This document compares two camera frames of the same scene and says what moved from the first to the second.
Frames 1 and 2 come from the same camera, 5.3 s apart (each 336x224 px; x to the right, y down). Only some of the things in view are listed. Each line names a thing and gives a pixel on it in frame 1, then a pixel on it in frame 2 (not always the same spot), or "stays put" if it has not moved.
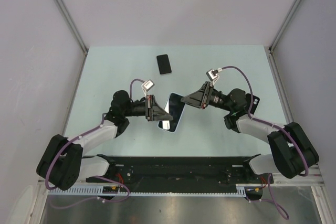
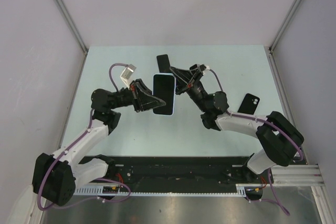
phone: (164, 64) stays put
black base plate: (179, 173) stays put
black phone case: (255, 100) stays put
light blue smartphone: (174, 107) -> (164, 86)
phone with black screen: (174, 107) -> (164, 87)
